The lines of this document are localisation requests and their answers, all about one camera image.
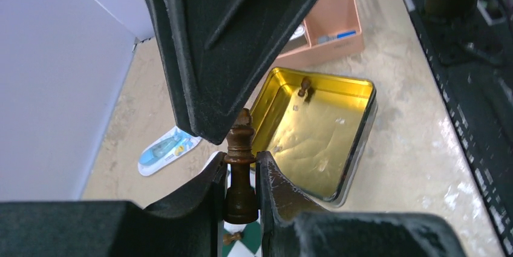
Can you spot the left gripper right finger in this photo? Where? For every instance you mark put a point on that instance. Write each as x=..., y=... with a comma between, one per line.
x=292, y=224

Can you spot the green white chess mat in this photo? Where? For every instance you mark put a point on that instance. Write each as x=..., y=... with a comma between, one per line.
x=249, y=246

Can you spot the peach plastic file organizer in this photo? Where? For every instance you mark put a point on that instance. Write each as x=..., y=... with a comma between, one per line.
x=327, y=17

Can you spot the gold tin brown pieces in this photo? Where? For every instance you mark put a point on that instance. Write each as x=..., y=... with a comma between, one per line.
x=316, y=140

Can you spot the blue white packaged item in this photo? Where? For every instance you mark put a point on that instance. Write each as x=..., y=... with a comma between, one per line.
x=165, y=150

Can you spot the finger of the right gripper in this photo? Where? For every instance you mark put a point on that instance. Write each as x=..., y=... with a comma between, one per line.
x=215, y=52

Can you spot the brown chess king piece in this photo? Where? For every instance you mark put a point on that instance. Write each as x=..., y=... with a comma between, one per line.
x=240, y=204

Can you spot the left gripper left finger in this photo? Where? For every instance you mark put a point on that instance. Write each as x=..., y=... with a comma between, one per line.
x=187, y=222

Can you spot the blue capped tube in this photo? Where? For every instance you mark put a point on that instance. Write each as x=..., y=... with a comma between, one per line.
x=328, y=38

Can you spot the black metal base frame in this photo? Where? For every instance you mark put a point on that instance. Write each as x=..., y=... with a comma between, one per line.
x=467, y=57

